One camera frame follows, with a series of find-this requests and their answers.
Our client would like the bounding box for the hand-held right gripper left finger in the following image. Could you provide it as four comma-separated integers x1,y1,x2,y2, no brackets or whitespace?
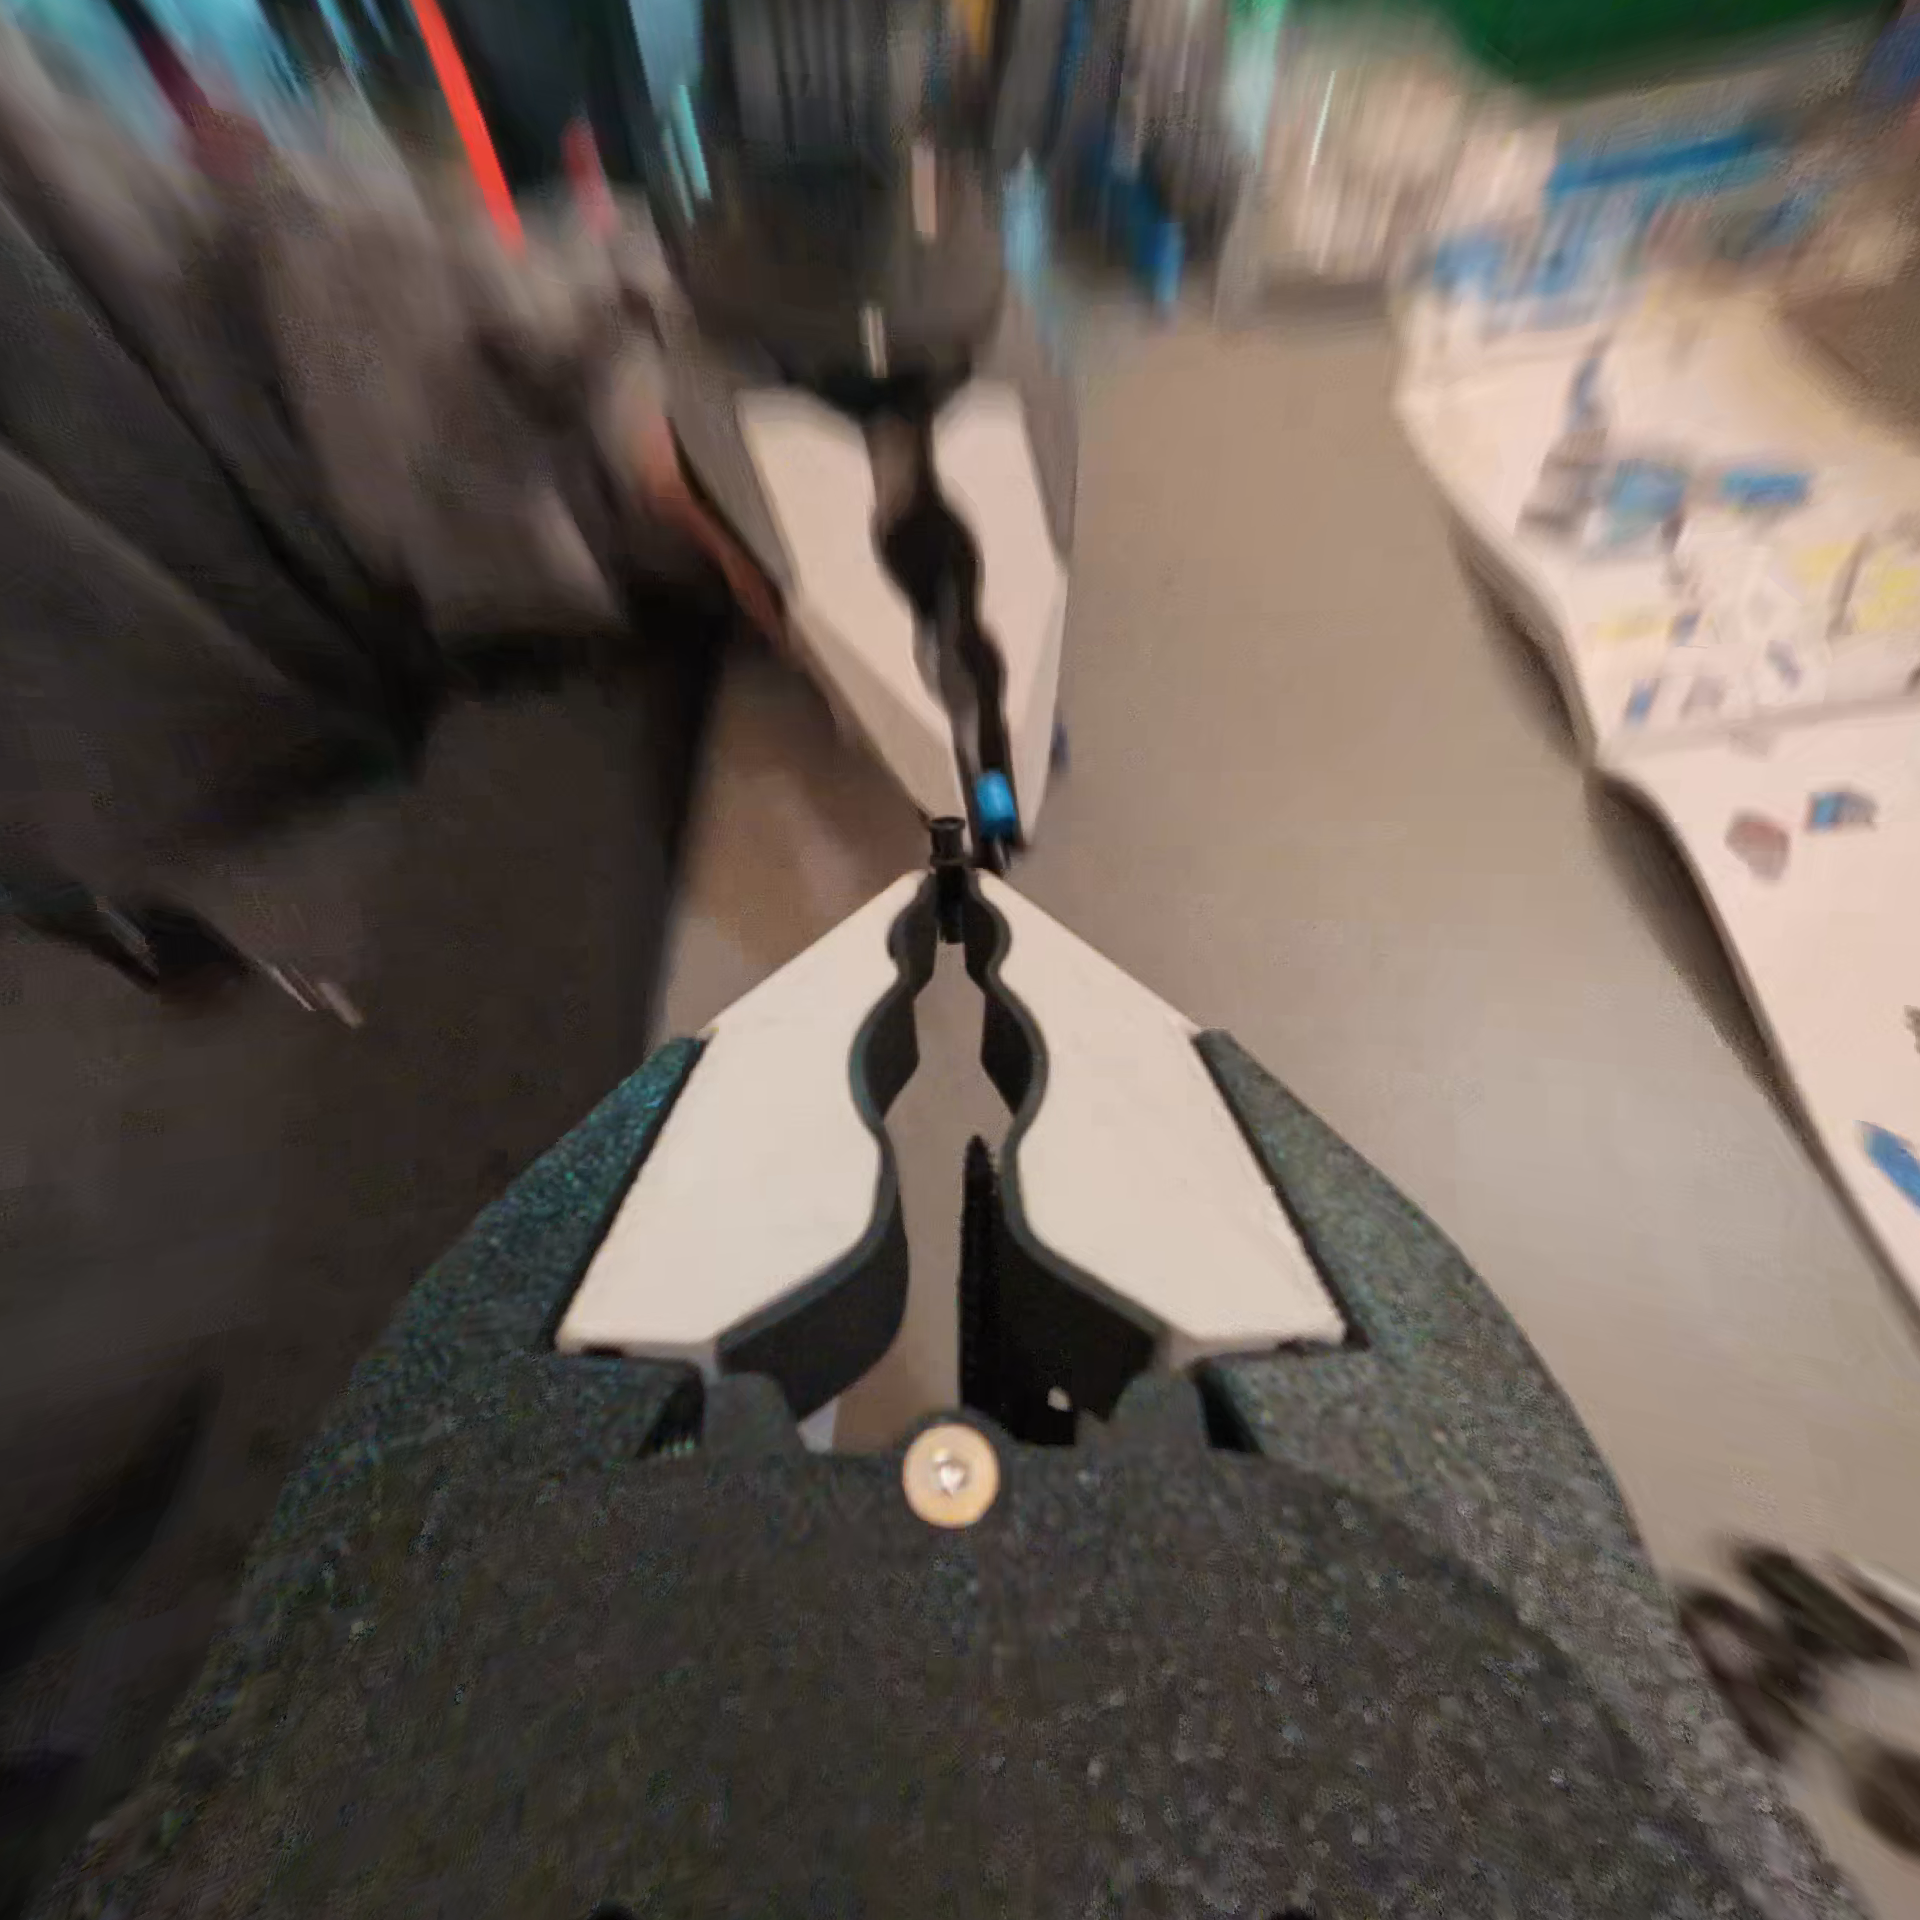
557,869,940,1419

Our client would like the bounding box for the person's left forearm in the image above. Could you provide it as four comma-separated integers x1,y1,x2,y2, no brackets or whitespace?
197,90,750,664

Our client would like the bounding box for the person's dark clothing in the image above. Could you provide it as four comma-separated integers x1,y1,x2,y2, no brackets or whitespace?
0,0,722,1727

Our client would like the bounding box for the grey desk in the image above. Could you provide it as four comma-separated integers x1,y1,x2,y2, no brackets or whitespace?
660,284,1920,1920

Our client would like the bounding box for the instruction booklet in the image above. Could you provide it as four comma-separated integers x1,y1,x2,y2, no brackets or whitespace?
1389,301,1920,1323

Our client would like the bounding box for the pile of building brick pieces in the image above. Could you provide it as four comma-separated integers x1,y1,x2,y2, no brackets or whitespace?
1679,1545,1920,1814

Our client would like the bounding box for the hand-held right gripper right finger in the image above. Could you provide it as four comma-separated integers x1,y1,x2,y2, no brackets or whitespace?
958,869,1348,1450

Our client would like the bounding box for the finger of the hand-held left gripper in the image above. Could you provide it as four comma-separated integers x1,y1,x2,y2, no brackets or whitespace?
732,388,983,823
920,377,1074,848

